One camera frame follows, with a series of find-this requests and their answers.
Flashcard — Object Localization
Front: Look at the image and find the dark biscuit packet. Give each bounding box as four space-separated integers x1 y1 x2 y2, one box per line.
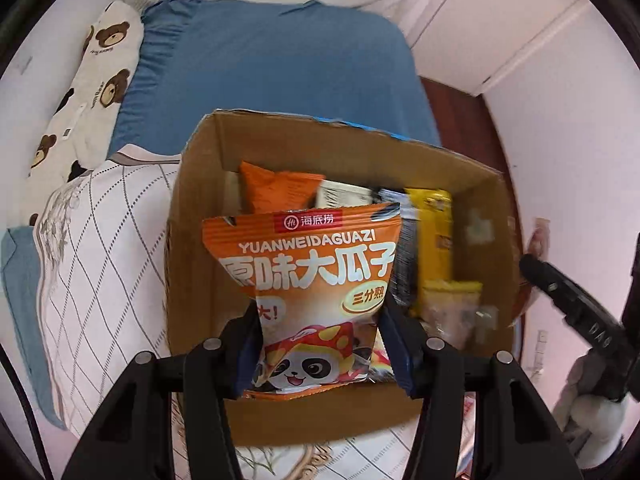
377 190 421 311

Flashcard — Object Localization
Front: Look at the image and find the white cookie stick box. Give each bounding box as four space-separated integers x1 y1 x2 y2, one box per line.
320 180 381 208

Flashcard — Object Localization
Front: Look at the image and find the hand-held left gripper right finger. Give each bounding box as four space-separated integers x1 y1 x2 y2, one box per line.
379 300 584 480

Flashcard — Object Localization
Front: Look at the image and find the white wall socket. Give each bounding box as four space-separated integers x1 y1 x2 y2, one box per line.
534 329 550 378

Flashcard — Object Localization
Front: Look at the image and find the printed cardboard box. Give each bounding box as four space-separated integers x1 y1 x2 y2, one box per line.
165 107 523 446

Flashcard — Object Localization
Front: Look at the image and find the white diamond pattern blanket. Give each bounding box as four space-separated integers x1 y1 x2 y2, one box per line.
27 144 476 480

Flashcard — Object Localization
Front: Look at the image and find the orange panda snack packet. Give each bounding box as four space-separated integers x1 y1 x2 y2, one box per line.
201 203 403 401

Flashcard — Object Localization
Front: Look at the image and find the yellow snack packet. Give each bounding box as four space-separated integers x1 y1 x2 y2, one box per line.
405 187 453 283

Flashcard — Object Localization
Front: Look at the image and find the plain orange snack packet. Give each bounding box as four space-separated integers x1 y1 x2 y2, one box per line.
240 161 326 213

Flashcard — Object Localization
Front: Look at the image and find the white door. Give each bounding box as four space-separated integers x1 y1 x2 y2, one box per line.
405 0 593 96

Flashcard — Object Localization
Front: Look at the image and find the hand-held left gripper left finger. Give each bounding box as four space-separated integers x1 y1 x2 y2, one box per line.
60 304 264 480

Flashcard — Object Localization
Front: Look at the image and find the light blue cloth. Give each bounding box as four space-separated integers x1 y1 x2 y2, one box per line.
0 226 68 431

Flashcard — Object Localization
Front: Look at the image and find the bear print pillow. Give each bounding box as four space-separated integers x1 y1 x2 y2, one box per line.
27 0 146 183

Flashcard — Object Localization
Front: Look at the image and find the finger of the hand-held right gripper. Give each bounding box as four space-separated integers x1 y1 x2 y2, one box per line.
520 254 624 361

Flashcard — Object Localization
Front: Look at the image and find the beige clear snack packet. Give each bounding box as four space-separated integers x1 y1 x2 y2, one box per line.
417 280 501 346

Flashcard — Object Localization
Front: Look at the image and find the person's right hand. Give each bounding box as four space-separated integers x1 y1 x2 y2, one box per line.
554 355 628 467

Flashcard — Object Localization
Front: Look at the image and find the bed with blue sheet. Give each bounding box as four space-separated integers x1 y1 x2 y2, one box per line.
107 0 443 171

